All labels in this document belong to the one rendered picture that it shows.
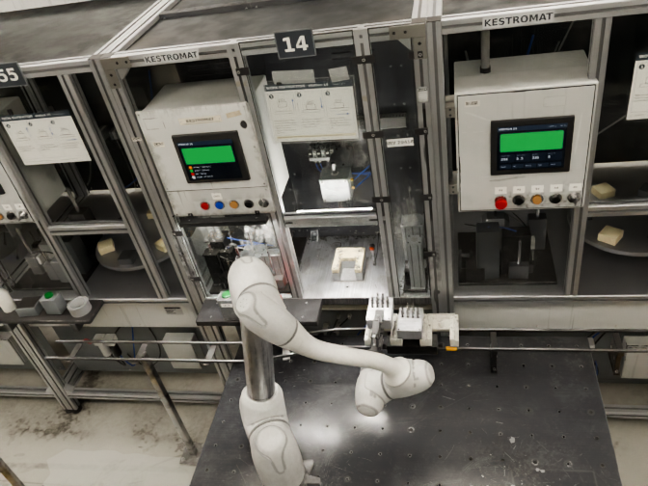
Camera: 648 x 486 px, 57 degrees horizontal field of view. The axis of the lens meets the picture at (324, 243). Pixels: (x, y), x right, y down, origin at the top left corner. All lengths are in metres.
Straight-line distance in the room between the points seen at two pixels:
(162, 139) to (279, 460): 1.19
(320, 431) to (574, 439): 0.92
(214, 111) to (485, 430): 1.50
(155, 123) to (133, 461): 1.92
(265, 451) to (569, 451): 1.05
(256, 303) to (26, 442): 2.45
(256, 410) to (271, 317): 0.56
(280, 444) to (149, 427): 1.60
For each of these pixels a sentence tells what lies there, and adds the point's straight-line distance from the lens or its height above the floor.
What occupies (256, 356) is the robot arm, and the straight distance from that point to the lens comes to 2.02.
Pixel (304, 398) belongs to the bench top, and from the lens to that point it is 2.52.
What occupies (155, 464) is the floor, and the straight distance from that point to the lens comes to 3.43.
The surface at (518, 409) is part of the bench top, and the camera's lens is 2.43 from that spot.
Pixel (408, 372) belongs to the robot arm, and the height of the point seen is 1.10.
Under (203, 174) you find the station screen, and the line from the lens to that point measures 2.26.
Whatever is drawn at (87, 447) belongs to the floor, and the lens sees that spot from 3.68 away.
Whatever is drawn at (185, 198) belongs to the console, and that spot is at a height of 1.46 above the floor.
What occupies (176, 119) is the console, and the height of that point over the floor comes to 1.79.
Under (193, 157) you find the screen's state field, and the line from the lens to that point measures 2.23.
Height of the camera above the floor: 2.63
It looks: 37 degrees down
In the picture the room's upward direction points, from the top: 12 degrees counter-clockwise
